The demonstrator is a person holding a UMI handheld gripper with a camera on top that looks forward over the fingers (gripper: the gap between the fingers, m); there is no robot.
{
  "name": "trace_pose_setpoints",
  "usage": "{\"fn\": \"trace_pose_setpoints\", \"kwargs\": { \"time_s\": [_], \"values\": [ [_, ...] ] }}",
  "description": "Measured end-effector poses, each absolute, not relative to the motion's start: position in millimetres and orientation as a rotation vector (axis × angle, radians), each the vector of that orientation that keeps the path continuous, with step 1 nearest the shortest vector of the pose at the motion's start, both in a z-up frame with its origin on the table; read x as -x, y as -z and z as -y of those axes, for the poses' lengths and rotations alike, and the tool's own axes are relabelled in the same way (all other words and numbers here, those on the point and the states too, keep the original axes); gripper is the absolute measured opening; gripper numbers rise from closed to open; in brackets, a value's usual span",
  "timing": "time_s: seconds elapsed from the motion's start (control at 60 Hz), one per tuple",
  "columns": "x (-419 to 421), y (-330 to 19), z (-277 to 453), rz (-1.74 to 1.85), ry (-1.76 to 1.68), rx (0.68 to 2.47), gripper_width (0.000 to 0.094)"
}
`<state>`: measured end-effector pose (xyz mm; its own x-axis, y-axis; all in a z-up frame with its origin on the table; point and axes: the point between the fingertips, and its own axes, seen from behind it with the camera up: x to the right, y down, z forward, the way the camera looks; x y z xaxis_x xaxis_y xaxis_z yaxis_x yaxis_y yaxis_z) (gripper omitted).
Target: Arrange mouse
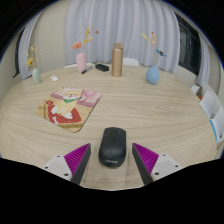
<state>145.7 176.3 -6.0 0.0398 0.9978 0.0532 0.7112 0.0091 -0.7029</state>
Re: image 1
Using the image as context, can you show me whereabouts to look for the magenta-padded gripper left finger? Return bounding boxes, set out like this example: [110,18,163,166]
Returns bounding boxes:
[42,142,92,186]

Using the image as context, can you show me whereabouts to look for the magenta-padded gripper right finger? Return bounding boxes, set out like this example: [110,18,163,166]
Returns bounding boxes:
[131,142,183,186]

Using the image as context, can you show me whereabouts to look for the black computer mouse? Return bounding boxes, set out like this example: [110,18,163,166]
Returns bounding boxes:
[98,126,128,168]

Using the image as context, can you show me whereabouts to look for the cartoon print mouse pad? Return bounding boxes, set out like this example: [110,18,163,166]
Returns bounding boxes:
[35,86,103,134]

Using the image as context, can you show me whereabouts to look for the white and blue chairs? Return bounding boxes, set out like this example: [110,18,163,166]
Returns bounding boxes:
[190,81,224,151]

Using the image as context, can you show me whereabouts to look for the blue vase with dried flowers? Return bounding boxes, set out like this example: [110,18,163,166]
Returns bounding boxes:
[139,31,167,86]

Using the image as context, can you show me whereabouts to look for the green vase with yellow flowers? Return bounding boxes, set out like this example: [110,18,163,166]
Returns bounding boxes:
[24,45,44,85]

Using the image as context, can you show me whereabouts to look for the blue marker pen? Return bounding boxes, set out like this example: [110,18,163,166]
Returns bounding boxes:
[81,65,95,75]

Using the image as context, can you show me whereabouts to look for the pink vase with flowers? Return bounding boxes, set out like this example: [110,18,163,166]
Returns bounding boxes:
[71,26,100,74]

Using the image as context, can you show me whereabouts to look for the black rectangular box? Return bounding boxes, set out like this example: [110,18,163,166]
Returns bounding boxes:
[95,63,110,72]

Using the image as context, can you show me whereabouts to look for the narrow white curtain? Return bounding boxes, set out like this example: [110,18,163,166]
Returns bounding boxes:
[17,13,43,81]
[196,34,211,88]

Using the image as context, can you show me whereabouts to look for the white chair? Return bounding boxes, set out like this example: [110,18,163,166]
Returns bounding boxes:
[122,57,140,67]

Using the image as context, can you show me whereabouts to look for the bronze drink bottle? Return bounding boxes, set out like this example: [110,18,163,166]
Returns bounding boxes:
[111,42,125,78]

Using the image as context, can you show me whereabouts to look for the dark window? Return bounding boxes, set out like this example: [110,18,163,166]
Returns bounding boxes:
[12,29,23,79]
[174,13,202,76]

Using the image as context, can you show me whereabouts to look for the wide white curtain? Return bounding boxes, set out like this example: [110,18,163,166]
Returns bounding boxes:
[64,0,181,74]

